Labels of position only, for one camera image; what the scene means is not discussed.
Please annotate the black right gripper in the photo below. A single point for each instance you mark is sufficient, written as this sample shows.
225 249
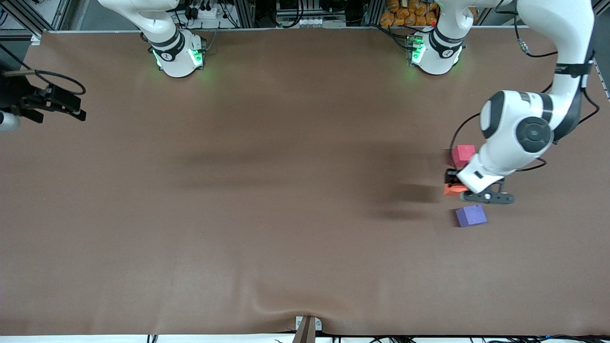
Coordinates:
14 93

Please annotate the orange foam block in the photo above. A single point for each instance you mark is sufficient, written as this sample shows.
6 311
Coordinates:
452 190

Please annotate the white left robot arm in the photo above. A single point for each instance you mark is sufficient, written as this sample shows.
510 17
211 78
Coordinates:
505 124

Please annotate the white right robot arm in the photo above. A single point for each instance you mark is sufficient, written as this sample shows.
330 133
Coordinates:
176 57

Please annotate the red foam block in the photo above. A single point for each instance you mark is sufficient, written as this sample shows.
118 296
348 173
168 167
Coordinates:
461 155

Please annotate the purple foam block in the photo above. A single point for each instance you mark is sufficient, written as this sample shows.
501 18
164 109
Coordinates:
471 216

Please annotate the white power strip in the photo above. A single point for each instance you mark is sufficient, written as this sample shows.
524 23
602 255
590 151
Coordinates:
205 13

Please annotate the pile of orange objects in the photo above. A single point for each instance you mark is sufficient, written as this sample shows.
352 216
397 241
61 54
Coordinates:
405 16

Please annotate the brown table cloth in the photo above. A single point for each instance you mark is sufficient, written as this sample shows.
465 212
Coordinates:
286 214

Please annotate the white terminal block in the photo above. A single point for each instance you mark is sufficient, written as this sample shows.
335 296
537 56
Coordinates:
317 22

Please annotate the metal corner bracket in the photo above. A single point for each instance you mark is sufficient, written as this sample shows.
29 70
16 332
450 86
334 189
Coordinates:
36 39

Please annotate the aluminium frame post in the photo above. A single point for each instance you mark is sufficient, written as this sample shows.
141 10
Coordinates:
245 14

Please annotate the metal table clamp bracket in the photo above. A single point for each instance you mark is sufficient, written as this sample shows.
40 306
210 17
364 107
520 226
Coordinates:
308 331

